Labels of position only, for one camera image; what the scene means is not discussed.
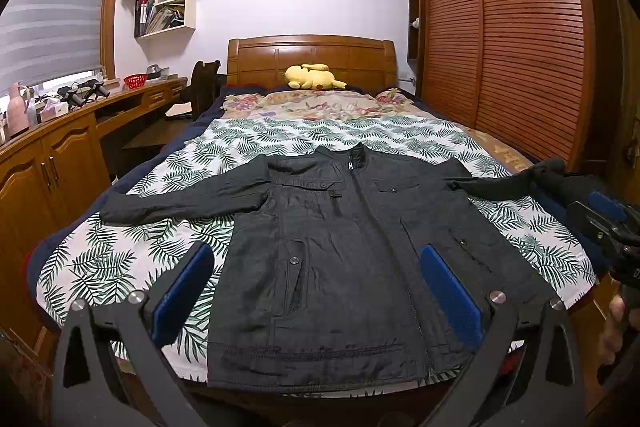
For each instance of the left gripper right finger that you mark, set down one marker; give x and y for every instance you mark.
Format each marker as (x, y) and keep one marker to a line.
(525, 369)

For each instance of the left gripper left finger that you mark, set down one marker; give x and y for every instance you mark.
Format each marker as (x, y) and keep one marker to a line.
(87, 387)

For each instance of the black jacket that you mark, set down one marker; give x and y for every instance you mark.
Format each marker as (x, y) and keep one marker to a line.
(321, 289)

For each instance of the person right hand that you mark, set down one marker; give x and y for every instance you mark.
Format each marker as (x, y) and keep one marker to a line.
(611, 337)

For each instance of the wooden desk cabinet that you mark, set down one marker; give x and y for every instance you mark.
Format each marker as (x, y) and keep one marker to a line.
(50, 176)

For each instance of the wooden louvered wardrobe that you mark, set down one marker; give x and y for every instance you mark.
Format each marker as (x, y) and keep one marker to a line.
(543, 76)

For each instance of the pink thermos bottle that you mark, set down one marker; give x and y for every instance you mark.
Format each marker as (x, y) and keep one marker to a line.
(16, 114)

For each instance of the black dumbbells on desk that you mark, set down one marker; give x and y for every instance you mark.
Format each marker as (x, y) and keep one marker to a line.
(77, 95)

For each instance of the red basket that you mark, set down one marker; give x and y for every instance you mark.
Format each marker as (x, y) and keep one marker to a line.
(135, 81)

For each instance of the floral pillow cover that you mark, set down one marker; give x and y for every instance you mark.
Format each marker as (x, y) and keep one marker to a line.
(317, 105)

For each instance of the dark wooden chair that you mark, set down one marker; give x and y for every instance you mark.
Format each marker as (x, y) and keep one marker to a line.
(200, 95)

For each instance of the yellow plush toy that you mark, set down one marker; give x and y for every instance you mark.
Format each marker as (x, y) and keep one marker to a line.
(315, 77)

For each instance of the window roller blind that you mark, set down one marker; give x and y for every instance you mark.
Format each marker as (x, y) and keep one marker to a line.
(43, 40)

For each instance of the wooden headboard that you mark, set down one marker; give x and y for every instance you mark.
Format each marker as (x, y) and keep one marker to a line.
(369, 65)

